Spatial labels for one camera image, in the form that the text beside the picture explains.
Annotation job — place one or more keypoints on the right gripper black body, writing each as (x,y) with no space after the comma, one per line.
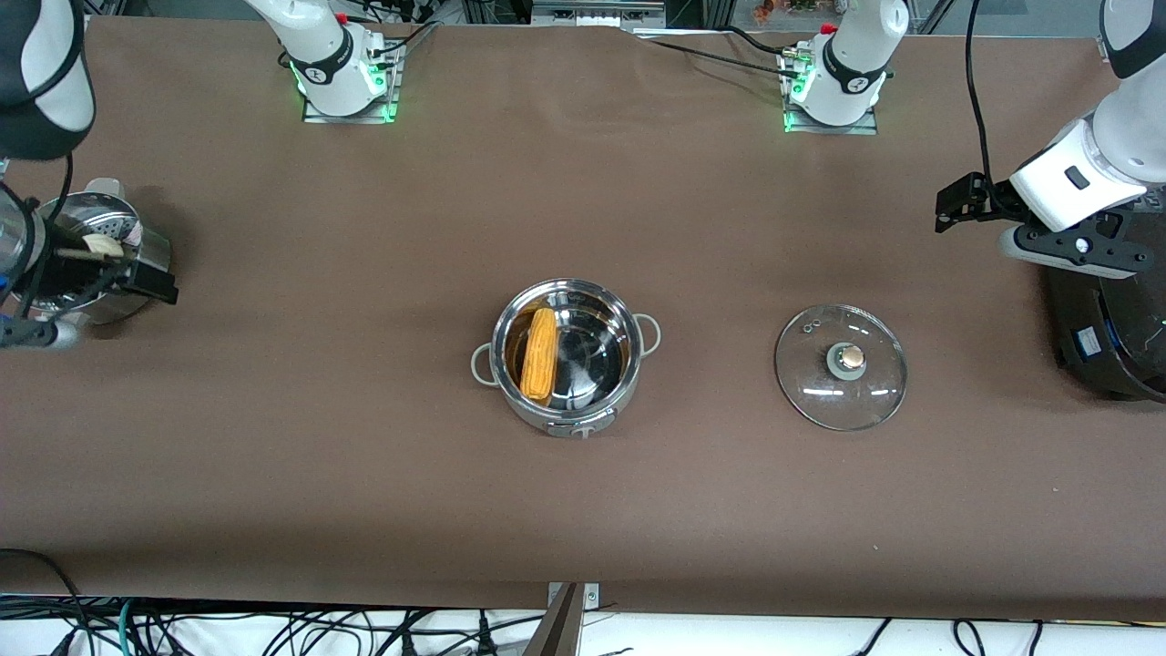
(75,271)

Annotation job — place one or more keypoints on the glass pot lid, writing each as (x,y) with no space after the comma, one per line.
(820,383)

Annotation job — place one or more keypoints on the yellow corn cob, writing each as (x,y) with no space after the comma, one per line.
(539,355)

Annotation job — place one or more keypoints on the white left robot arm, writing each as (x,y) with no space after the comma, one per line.
(1130,137)

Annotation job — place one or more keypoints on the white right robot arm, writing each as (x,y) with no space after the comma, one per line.
(46,73)

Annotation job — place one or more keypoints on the stainless steel steamer pot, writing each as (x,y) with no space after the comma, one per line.
(109,214)

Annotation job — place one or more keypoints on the white steamed bun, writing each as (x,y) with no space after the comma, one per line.
(102,244)

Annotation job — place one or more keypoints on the black rice cooker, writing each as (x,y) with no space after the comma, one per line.
(1120,346)

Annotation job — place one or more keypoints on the brown table cover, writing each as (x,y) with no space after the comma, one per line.
(364,456)

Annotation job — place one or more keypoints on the grey equipment box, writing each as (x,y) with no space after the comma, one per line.
(592,14)

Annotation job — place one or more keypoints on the silver table clamp plate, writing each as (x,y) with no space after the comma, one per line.
(590,594)

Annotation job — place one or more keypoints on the dark metal bar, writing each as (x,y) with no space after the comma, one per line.
(557,629)

